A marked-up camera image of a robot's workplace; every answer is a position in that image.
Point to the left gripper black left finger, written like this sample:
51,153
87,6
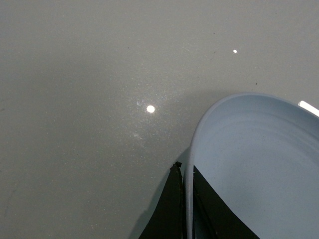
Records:
166,221

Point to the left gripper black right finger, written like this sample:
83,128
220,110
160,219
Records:
219,220

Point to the light blue plate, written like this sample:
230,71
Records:
260,154

